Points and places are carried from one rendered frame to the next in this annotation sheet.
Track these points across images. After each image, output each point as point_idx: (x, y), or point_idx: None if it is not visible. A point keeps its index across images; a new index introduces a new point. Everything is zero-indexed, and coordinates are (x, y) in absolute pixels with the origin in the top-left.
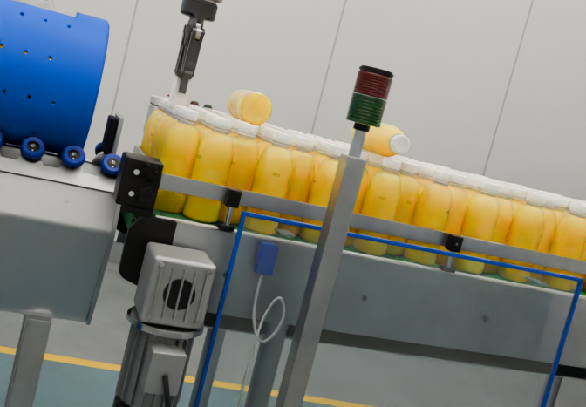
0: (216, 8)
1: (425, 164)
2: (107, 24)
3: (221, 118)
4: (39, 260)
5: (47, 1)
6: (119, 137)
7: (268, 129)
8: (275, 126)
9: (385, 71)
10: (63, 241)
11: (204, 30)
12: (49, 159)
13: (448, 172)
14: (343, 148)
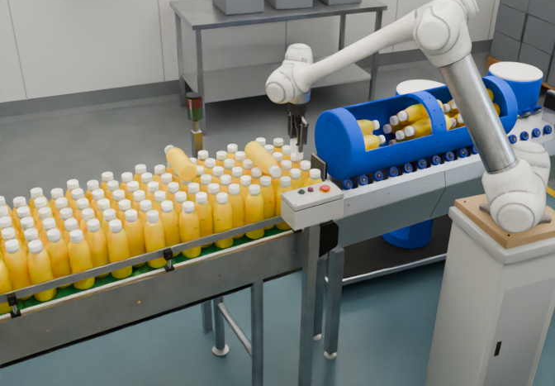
0: (287, 102)
1: (139, 194)
2: (327, 111)
3: (260, 137)
4: None
5: (485, 173)
6: (310, 161)
7: (242, 151)
8: (246, 179)
9: (190, 92)
10: None
11: (286, 111)
12: None
13: (136, 167)
14: (201, 150)
